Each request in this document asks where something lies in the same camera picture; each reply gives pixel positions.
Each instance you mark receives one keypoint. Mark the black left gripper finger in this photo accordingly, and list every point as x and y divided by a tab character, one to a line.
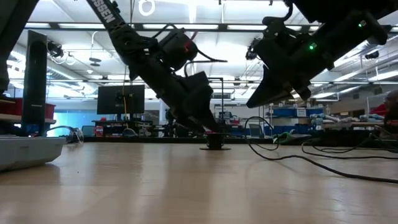
211	124
191	124

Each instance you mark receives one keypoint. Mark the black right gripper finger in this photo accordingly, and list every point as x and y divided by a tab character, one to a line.
267	93
303	93

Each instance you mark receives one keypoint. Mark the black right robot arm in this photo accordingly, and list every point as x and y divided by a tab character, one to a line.
342	25

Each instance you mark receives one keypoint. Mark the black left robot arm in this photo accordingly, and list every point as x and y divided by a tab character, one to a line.
146	62

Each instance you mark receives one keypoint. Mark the blue labelled storage bin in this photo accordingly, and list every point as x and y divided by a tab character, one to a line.
314	112

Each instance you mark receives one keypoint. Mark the white square column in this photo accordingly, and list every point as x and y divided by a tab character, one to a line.
163	113

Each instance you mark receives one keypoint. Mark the small black ceiling device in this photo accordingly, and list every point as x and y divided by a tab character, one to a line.
371	55

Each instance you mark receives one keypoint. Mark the black computer monitor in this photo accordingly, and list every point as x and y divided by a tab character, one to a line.
109	99

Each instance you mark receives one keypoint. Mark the grey plastic tray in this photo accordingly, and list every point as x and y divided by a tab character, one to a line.
28	152

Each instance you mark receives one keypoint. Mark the red storage bin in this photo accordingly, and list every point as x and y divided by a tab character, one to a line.
11	107

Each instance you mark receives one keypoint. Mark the wooden shelf board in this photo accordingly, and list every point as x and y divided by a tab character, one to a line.
9	117

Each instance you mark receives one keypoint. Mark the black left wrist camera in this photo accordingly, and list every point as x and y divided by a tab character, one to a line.
196	81

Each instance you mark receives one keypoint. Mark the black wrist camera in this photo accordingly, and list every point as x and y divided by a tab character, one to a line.
196	81
275	28

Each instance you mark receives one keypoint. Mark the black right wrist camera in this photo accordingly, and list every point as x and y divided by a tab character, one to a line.
275	28

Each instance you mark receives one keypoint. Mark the black table edge rail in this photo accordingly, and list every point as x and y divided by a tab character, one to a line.
140	140

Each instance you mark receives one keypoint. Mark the black overhead frame bar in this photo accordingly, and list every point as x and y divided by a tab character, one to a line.
77	26

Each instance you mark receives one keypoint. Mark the black thick support post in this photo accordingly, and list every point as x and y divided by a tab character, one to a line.
34	93

